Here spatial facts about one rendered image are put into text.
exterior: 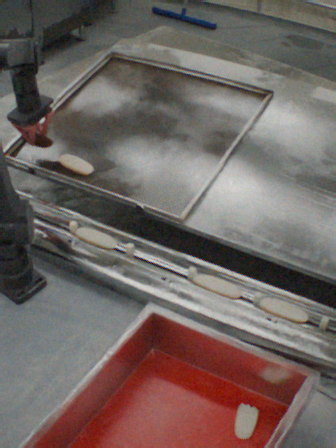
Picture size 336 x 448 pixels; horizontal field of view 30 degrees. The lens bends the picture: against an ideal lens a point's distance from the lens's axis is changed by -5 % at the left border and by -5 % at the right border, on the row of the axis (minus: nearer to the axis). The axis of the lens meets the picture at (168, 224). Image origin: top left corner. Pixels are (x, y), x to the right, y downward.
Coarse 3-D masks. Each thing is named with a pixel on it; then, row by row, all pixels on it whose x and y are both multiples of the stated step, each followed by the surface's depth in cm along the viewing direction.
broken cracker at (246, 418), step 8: (240, 408) 103; (248, 408) 103; (256, 408) 103; (240, 416) 101; (248, 416) 101; (256, 416) 101; (240, 424) 100; (248, 424) 100; (256, 424) 101; (240, 432) 99; (248, 432) 99
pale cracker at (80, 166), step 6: (66, 156) 148; (72, 156) 148; (60, 162) 148; (66, 162) 147; (72, 162) 146; (78, 162) 146; (84, 162) 146; (72, 168) 146; (78, 168) 145; (84, 168) 145; (90, 168) 145; (84, 174) 144
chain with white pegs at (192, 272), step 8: (56, 224) 139; (72, 224) 135; (112, 248) 133; (128, 248) 129; (136, 256) 132; (152, 264) 130; (176, 272) 128; (192, 272) 124; (192, 280) 125; (240, 296) 123; (256, 296) 119; (256, 304) 120; (328, 320) 114
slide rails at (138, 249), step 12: (36, 204) 143; (48, 216) 140; (60, 216) 140; (60, 228) 137; (96, 228) 137; (120, 240) 134; (144, 252) 131; (156, 252) 131; (144, 264) 128; (168, 264) 129; (180, 264) 128; (180, 276) 126; (216, 276) 126; (240, 288) 123; (252, 288) 123; (240, 300) 121; (264, 312) 118; (312, 312) 118; (300, 324) 116
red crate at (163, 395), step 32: (160, 352) 114; (128, 384) 108; (160, 384) 108; (192, 384) 108; (224, 384) 108; (96, 416) 102; (128, 416) 102; (160, 416) 102; (192, 416) 102; (224, 416) 102
